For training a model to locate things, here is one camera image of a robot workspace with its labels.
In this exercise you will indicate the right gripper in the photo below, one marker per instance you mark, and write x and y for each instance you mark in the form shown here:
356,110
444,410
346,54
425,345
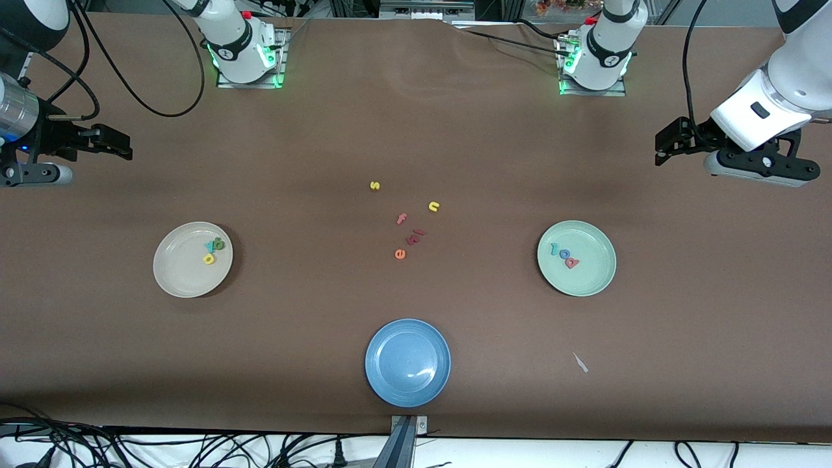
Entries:
53,138

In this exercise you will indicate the brown table cover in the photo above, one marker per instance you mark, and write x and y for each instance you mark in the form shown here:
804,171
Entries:
416,130

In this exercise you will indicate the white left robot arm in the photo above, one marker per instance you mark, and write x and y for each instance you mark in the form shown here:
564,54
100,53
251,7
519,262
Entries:
604,58

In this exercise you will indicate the blue plate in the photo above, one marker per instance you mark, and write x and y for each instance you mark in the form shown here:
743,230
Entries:
407,363

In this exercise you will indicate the pale green plate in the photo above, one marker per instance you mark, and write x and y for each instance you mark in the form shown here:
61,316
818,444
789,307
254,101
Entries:
585,279

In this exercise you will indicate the pink letter q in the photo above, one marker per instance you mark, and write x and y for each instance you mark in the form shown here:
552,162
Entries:
572,262

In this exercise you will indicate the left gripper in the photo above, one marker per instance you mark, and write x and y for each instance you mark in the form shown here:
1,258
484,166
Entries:
695,137

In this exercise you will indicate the grey metal box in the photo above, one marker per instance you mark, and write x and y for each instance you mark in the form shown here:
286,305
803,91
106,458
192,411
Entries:
426,8

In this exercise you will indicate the grey metal camera post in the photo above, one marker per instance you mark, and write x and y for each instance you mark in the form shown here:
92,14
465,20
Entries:
403,442

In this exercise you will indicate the black power plug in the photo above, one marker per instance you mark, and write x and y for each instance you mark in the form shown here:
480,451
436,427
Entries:
338,455

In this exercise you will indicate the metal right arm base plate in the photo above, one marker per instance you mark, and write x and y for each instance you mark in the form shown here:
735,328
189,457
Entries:
250,84

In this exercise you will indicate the orange artificial flowers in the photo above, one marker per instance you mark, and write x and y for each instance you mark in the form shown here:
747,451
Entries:
559,6

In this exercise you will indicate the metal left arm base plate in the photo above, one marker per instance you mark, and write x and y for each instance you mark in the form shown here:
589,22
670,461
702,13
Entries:
591,93

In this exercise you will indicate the white paper scrap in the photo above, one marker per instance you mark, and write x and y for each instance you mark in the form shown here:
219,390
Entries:
580,362

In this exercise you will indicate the beige brown plate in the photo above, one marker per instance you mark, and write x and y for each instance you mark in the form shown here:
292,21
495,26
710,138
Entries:
185,270

